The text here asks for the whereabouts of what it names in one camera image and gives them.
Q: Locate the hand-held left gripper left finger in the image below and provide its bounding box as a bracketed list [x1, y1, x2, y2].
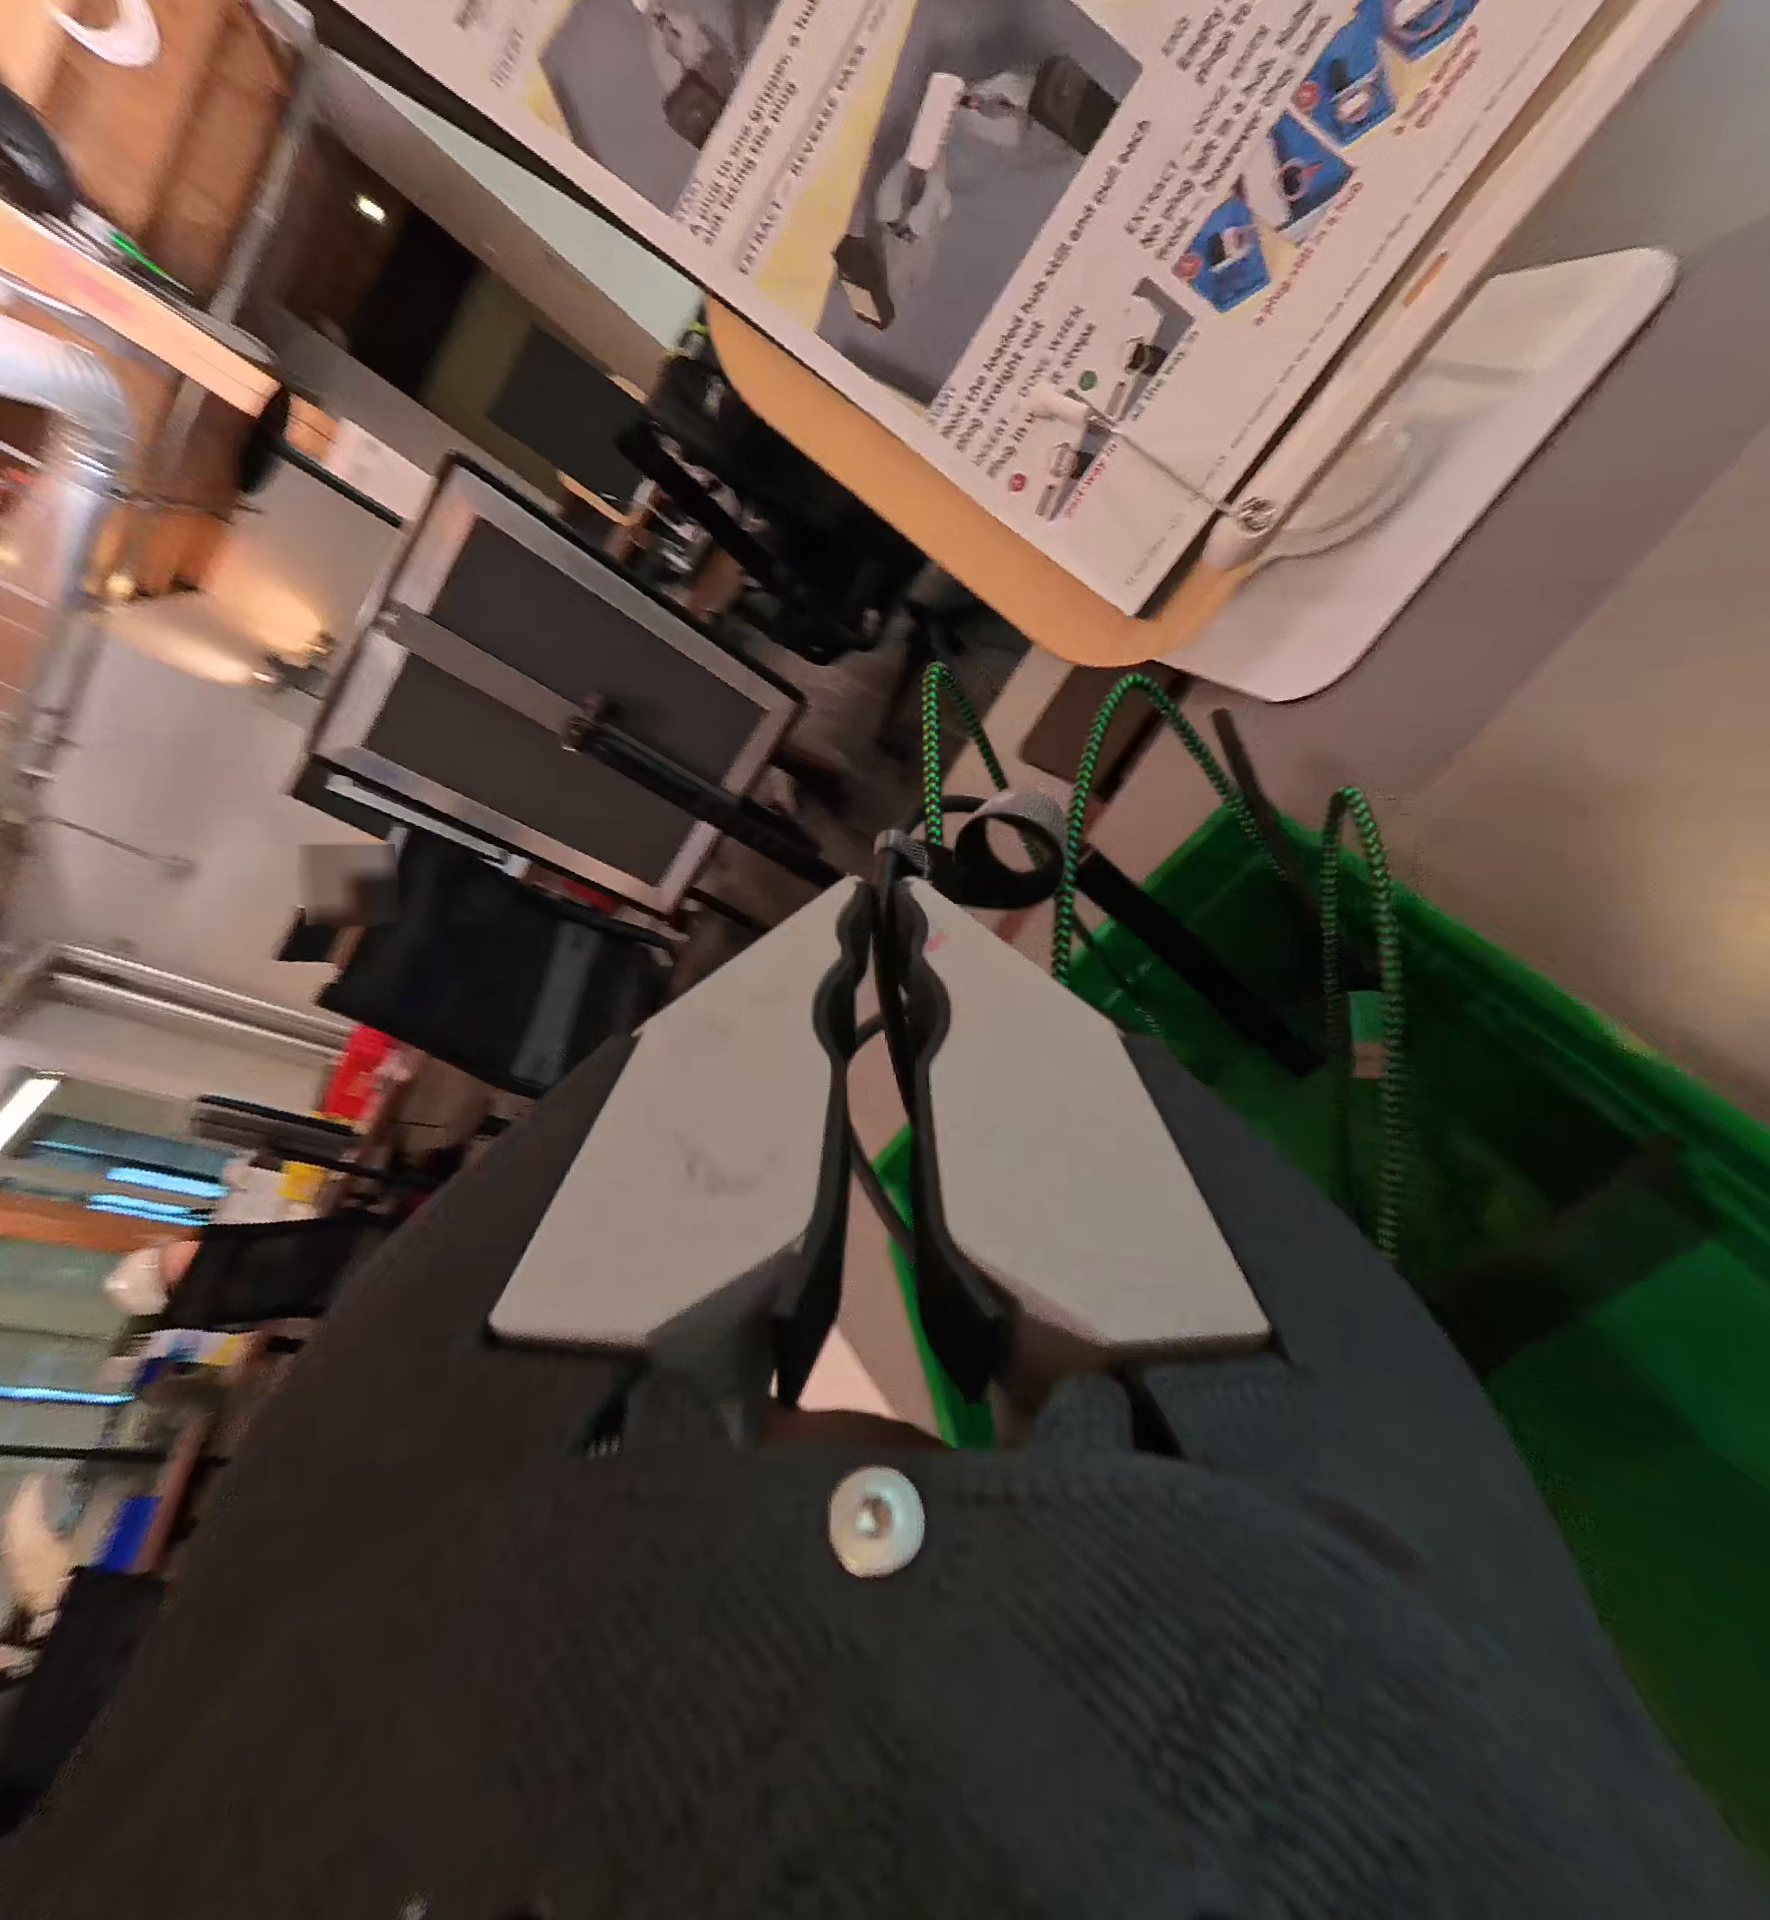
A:
[490, 882, 875, 1422]

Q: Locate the black round ceiling device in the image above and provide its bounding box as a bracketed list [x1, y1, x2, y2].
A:
[0, 76, 77, 213]

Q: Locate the chair draped with black jacket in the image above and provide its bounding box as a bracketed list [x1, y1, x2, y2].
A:
[616, 345, 977, 663]

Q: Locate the white coiled ceiling cable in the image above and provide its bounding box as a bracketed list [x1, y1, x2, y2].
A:
[53, 0, 167, 70]

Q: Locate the printed instruction sheet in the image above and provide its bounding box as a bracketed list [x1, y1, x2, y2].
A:
[330, 0, 1606, 618]

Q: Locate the silver spiral ventilation duct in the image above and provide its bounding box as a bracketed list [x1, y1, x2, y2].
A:
[0, 286, 137, 497]

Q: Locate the green black braided cable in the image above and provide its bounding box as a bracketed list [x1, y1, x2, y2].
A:
[915, 661, 1419, 1261]

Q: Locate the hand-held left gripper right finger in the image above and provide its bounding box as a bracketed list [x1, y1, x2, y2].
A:
[900, 882, 1272, 1430]

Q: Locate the black stanchion post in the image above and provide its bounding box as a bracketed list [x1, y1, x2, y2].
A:
[563, 698, 849, 904]

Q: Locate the black mesh office chair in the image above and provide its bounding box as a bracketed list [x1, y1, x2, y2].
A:
[322, 831, 668, 1096]

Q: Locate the green plastic bin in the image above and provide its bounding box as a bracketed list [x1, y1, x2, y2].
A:
[871, 802, 1770, 1920]

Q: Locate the red storage bin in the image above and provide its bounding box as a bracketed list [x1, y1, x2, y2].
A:
[322, 1027, 414, 1128]

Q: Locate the grey metal cabinet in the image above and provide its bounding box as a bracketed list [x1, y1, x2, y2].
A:
[286, 451, 804, 918]

